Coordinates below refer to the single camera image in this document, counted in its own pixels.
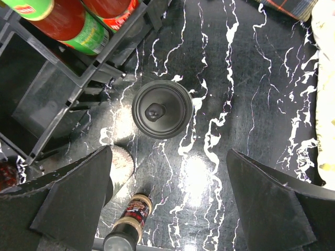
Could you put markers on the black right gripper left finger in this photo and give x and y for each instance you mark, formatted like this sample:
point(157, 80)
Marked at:
point(59, 210)

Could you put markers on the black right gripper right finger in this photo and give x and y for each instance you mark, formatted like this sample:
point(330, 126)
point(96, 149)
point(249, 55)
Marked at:
point(278, 211)

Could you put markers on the small glass jar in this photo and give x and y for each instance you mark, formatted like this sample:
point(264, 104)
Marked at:
point(127, 231)

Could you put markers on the black compartment organizer tray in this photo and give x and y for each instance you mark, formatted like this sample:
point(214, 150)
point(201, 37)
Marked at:
point(46, 87)

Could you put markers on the red sauce bottle yellow cap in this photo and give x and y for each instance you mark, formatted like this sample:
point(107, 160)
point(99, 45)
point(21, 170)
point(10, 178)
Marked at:
point(65, 21)

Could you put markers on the red sauce bottle front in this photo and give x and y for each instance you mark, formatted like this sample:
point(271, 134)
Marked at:
point(113, 13)

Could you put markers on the black top grinder front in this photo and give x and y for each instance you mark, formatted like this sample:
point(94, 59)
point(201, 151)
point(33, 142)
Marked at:
point(122, 168)

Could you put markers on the black grinder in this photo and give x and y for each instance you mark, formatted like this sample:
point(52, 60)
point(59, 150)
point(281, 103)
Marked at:
point(162, 109)
point(122, 168)

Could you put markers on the black top grinder back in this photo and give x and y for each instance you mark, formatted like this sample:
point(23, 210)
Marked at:
point(162, 109)

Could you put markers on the yellow plaid cloth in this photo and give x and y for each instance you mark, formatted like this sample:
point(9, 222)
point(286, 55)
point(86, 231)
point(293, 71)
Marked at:
point(297, 9)

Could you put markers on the cream printed cloth bag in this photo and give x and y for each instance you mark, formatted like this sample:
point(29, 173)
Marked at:
point(323, 30)

